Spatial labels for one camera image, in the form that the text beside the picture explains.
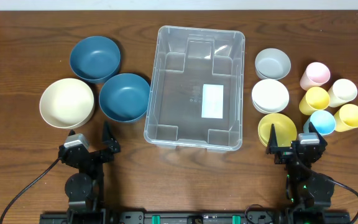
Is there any large cream bowl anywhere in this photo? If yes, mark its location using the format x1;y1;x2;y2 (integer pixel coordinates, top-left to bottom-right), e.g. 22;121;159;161
39;78;95;129

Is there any dark blue bowl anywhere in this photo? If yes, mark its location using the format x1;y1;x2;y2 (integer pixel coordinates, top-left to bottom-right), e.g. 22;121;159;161
99;73;150;123
70;36;121;84

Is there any small yellow bowl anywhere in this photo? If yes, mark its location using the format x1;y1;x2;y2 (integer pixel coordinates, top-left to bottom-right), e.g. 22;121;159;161
257;113;297;147

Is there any light blue plastic cup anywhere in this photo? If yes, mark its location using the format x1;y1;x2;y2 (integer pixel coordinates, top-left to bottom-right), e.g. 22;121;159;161
303;110;336;136

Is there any yellow cup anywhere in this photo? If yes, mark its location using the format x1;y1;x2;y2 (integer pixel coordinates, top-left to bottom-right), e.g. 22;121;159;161
299;86;331;115
334;104;358;132

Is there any small white bowl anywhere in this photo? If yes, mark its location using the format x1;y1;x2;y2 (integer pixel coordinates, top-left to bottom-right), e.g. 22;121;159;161
251;79;290;114

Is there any yellow cup left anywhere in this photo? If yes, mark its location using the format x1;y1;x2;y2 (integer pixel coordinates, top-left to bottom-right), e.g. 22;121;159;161
299;86;331;115

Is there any yellow cup right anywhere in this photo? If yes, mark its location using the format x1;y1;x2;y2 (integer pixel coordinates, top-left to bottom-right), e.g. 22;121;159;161
334;104;358;132

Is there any small grey bowl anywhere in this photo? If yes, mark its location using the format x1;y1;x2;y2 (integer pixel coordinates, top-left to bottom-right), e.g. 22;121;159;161
255;48;291;80

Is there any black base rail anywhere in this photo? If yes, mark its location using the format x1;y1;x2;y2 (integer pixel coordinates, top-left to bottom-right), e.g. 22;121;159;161
39;210;351;224

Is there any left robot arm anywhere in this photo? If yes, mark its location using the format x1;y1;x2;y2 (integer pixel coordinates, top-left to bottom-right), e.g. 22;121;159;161
58;121;121;214

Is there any clear plastic storage bin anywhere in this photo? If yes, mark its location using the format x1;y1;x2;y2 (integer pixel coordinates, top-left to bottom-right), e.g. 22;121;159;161
144;26;246;152

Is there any white label in bin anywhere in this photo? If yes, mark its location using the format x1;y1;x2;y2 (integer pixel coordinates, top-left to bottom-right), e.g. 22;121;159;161
201;84;224;119

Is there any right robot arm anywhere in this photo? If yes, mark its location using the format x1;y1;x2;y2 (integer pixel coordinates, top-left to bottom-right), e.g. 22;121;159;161
266;123;334;223

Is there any pink plastic cup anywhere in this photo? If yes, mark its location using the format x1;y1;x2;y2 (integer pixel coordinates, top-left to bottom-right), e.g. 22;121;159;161
300;62;331;91

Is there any cream plastic cup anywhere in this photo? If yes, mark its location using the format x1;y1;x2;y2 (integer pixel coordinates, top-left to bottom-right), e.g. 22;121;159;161
328;78;358;108

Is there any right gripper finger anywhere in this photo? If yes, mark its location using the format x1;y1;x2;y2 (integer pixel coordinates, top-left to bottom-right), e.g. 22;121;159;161
265;124;278;154
308;121;319;134

